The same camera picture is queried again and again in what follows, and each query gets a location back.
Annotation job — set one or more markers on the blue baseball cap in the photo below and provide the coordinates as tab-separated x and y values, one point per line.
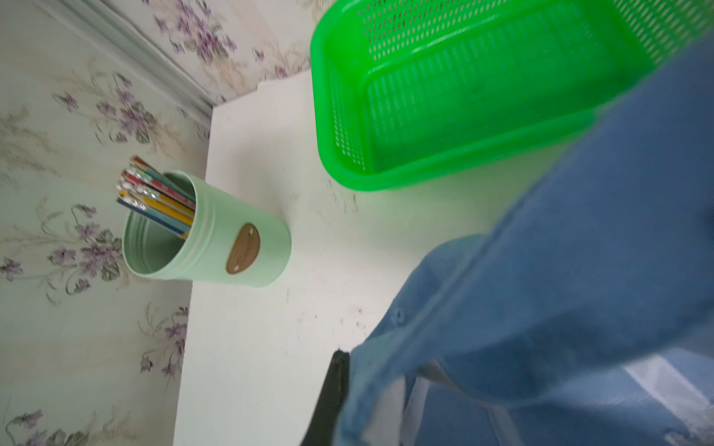
585	317

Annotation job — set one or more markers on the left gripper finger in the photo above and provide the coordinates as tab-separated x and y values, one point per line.
333	395

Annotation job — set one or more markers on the green plastic basket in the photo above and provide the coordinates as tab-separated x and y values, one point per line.
409	91

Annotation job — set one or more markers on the mint green pencil cup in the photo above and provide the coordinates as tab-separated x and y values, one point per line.
230	242

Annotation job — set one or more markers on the coloured pencils bundle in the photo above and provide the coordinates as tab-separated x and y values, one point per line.
150	194

